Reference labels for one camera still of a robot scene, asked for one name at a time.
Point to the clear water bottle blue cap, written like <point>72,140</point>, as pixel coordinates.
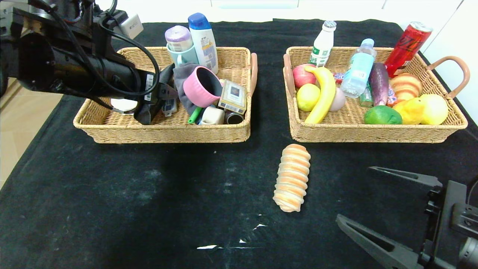
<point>358,71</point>

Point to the orange snack packet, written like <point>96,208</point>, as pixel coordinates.
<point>392,98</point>

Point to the mint green mug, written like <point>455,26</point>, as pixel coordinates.
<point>186,56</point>

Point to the dark cup in basket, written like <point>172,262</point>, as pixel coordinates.
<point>234,118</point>

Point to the white low bench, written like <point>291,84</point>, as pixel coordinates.
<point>168,11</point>

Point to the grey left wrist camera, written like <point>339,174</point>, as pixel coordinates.
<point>131,25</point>

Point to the yellow banana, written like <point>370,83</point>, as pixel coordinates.
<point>325,93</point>

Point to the purple eggplant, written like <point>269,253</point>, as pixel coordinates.
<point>379,82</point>

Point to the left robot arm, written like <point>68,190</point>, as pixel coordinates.
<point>56,67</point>

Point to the small cream cup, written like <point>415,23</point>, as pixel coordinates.
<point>213,116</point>

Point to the black table cloth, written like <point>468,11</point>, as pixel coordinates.
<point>186,186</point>

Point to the grey metal shelf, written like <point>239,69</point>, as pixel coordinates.
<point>7,7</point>

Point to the clear plastic case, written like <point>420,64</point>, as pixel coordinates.
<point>170,108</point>

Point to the large yellow lemon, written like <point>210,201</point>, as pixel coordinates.
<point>436,109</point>

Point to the green gum pack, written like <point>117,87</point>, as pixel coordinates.
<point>366,98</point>

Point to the small yellow lemon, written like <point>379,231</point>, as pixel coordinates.
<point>306,98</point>

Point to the wicker basket with food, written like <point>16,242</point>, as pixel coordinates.
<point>354,132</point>

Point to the red drink can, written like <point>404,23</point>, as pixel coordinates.
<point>407,48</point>

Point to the yellow mango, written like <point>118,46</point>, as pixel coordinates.
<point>409,112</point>

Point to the white cabinet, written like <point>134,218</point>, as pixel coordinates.
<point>459,45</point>

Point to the black glasses case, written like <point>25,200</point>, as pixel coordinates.
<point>147,116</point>

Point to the playing card box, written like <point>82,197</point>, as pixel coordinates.
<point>233,95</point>

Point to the croissant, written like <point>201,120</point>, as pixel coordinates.
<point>406,86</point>

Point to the red chewy candy bar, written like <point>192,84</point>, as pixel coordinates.
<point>339,77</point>

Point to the pink saucepan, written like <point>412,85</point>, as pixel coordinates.
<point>199,89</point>

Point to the white round container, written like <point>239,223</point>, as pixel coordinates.
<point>125,104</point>

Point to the pale pink round fruit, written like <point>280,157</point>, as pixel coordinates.
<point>339,100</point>

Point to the red apple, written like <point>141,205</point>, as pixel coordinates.
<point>300,76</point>

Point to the white yogurt drink bottle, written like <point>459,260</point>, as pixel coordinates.
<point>323,41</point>

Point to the wicker basket with household items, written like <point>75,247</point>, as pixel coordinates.
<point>209,132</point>

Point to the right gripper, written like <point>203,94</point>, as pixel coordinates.
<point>445,220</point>

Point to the ridged bread loaf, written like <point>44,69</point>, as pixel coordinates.
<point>293,179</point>

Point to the white shampoo bottle blue cap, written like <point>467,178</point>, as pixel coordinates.
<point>203,40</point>

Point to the grey cloth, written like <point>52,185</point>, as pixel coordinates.
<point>180,80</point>

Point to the green lime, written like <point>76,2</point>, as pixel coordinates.
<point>381,116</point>

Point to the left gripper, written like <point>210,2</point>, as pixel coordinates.
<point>150,87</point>

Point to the purple lid jar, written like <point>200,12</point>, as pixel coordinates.
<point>178,36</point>

